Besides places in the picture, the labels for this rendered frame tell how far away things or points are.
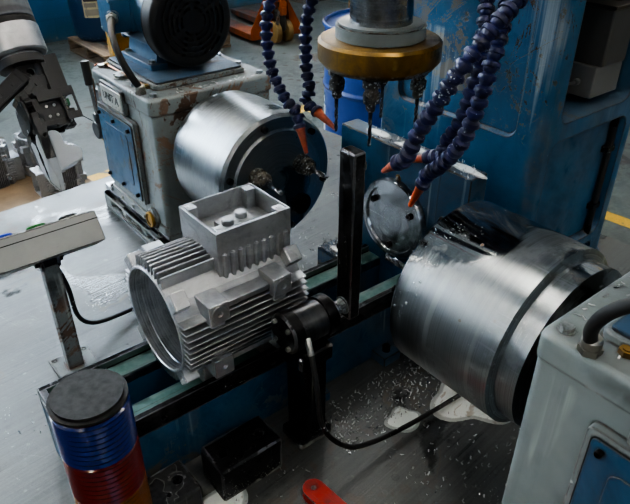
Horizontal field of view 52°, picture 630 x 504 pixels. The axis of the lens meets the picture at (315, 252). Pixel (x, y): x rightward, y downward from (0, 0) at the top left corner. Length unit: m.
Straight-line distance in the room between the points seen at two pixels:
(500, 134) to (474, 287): 0.38
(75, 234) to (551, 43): 0.76
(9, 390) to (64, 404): 0.69
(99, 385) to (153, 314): 0.47
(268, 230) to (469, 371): 0.32
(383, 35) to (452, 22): 0.24
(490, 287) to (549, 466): 0.21
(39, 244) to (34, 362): 0.28
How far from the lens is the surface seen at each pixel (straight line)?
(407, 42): 0.93
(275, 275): 0.88
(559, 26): 1.02
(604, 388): 0.68
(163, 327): 1.00
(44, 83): 1.14
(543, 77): 1.04
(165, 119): 1.31
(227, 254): 0.86
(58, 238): 1.06
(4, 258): 1.04
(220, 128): 1.19
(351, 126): 1.17
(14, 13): 1.14
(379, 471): 0.99
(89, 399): 0.52
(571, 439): 0.74
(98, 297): 1.37
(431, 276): 0.82
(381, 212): 1.15
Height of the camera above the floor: 1.57
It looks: 32 degrees down
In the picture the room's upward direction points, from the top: straight up
